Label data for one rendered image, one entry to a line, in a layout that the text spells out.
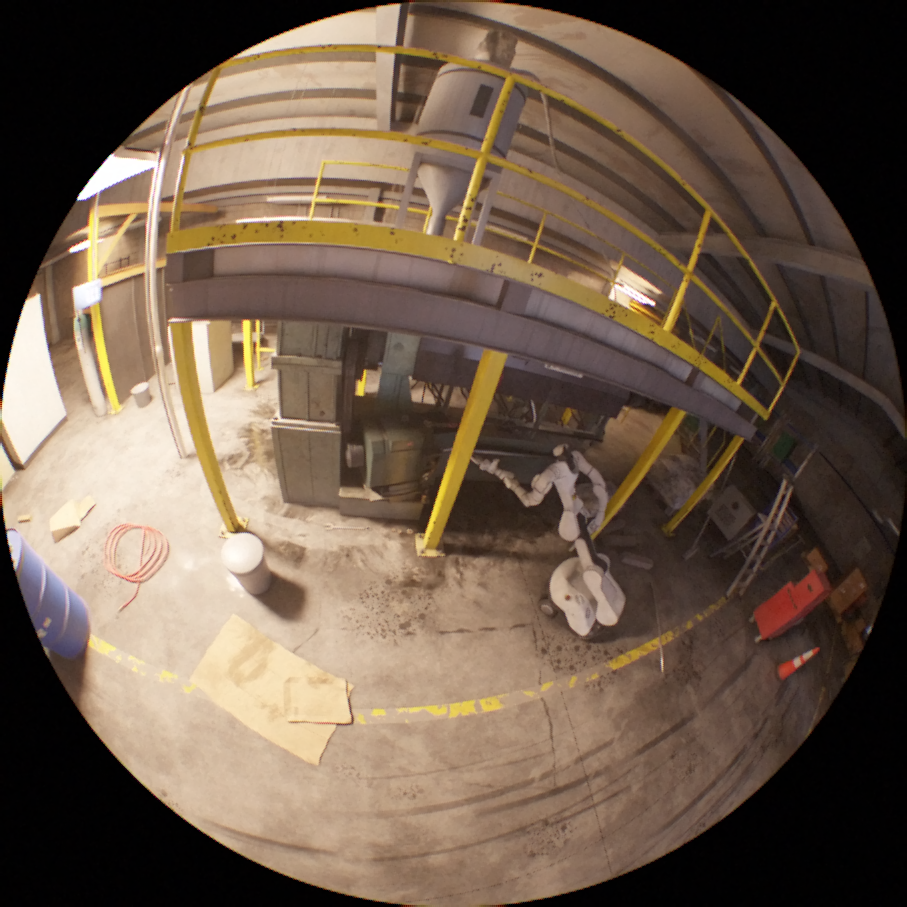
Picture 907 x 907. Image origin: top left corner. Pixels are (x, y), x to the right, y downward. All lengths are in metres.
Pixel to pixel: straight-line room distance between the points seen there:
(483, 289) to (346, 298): 0.85
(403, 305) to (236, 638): 2.23
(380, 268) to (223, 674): 2.65
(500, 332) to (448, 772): 2.52
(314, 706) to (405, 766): 0.65
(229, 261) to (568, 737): 3.76
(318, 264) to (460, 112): 1.41
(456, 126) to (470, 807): 4.15
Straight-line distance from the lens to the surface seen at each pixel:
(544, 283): 1.49
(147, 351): 5.96
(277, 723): 2.13
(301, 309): 1.47
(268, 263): 1.96
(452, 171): 2.29
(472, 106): 2.39
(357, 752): 2.08
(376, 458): 2.06
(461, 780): 2.18
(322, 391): 2.07
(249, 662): 2.22
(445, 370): 2.51
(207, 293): 1.68
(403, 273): 1.80
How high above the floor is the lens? 2.07
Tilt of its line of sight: 36 degrees down
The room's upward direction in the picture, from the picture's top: 18 degrees clockwise
